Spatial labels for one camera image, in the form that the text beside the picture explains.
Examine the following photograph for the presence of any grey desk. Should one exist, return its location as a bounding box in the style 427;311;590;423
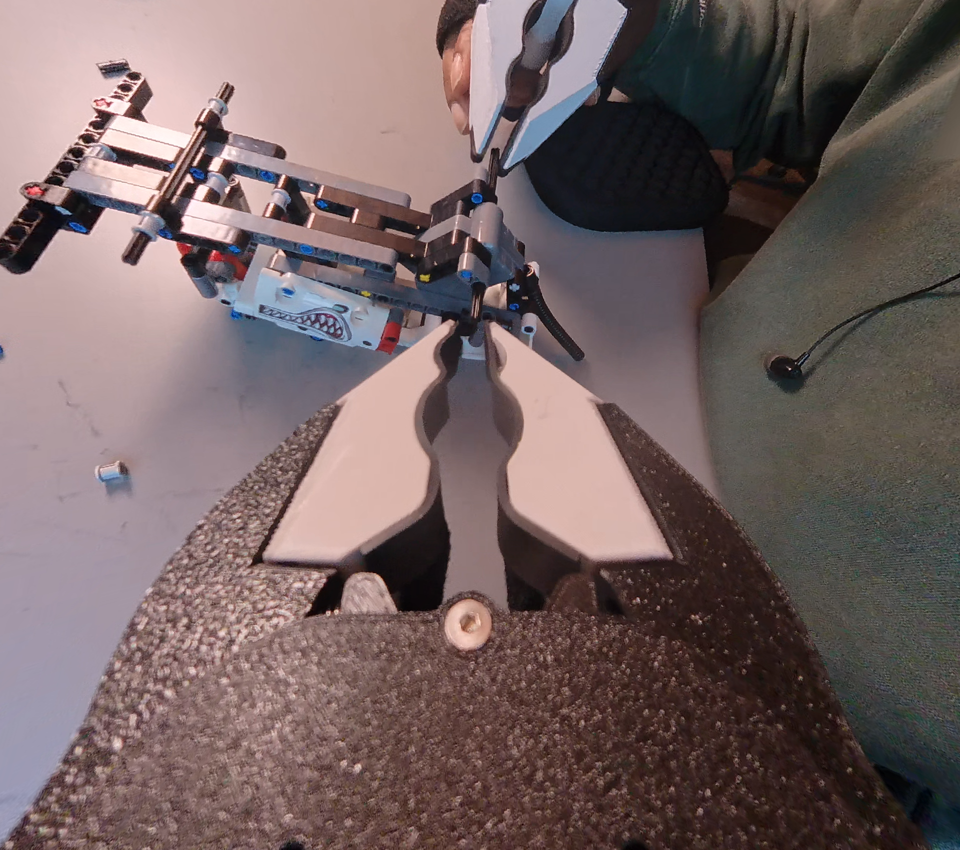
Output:
0;0;736;821

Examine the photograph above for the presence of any person's right forearm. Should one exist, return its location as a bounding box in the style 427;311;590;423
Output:
615;0;901;172

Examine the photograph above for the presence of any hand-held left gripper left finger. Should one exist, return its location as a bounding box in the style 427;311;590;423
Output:
263;323;460;566

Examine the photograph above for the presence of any thin black cable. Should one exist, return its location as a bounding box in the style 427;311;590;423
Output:
764;270;960;385

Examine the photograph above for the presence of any person's green sweatshirt torso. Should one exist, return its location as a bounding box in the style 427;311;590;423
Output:
698;0;960;836

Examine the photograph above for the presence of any toy vehicle chassis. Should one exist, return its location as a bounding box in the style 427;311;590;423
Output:
0;66;588;365

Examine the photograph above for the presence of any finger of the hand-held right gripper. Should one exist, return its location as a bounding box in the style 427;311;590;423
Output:
501;0;633;176
468;0;561;161

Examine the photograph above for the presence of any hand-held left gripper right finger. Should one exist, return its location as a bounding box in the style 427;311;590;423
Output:
483;324;675;566

